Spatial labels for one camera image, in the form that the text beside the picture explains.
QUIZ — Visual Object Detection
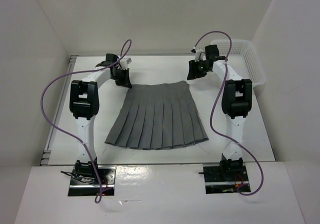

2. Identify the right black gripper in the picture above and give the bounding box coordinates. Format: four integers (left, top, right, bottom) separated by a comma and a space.
187, 58, 211, 80

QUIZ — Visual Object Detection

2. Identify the grey pleated skirt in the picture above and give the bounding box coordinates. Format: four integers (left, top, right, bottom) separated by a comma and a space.
105, 81, 209, 150

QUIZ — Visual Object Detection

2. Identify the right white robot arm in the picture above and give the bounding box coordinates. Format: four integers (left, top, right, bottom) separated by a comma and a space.
187, 44, 253, 181

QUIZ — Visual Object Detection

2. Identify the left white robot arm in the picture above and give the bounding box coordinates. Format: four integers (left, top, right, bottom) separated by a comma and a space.
69, 53, 132, 184

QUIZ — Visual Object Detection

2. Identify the white perforated plastic basket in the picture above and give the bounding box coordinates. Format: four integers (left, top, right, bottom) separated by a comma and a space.
211, 39, 267, 87

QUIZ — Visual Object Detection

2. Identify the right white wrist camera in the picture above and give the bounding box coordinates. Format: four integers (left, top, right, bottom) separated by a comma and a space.
191, 46, 206, 62

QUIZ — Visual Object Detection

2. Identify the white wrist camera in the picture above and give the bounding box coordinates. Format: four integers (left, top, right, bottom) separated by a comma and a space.
119, 57, 132, 70
191, 46, 206, 62

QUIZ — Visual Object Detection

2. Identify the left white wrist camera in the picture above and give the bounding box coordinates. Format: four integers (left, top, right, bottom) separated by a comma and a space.
119, 57, 132, 70

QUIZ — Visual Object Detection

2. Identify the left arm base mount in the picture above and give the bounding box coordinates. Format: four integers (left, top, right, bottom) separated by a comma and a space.
61, 165, 118, 197

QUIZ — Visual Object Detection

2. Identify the aluminium table edge rail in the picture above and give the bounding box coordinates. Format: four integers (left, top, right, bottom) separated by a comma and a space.
39, 55, 78, 166

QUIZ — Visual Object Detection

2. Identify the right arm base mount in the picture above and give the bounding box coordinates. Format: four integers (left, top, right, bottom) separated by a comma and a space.
198, 164, 251, 195

